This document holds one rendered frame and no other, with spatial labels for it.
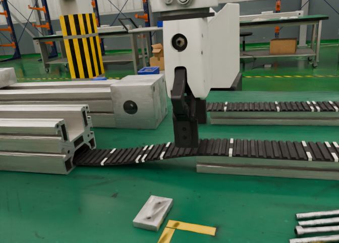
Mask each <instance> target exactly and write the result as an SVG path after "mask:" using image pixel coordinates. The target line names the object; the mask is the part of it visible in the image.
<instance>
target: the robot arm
mask: <svg viewBox="0 0 339 243"><path fill-rule="evenodd" d="M149 1H150V5H151V9H152V12H153V13H156V12H160V16H161V17H156V21H163V51H164V68H165V80H166V88H167V94H168V97H169V98H170V99H171V102H172V105H173V107H172V112H173V127H174V138H175V146H176V147H177V148H198V147H199V134H198V124H206V123H207V110H206V99H205V98H206V97H207V95H208V93H209V91H210V89H211V86H212V66H211V51H210V37H209V27H208V25H209V23H210V22H211V21H212V20H213V19H214V18H215V16H216V15H217V14H218V13H219V12H220V11H221V10H220V11H219V12H218V13H216V12H215V11H214V10H213V9H212V7H218V0H149ZM184 93H186V94H187V95H184ZM185 102H186V104H185Z"/></svg>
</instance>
